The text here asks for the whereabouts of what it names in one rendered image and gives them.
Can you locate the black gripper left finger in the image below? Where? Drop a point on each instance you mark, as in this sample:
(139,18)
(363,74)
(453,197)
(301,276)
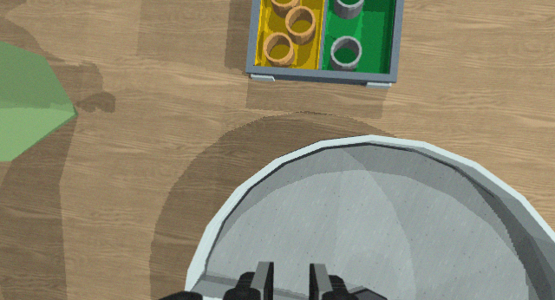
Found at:
(256,285)

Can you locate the bronze bushing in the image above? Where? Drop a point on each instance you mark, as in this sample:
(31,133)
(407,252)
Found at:
(296,14)
(283,9)
(273,40)

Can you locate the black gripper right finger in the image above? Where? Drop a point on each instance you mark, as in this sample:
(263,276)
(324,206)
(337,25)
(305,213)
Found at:
(327,287)

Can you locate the grey metal sleeve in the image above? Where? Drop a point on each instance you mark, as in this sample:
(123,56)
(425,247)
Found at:
(348,42)
(347,11)

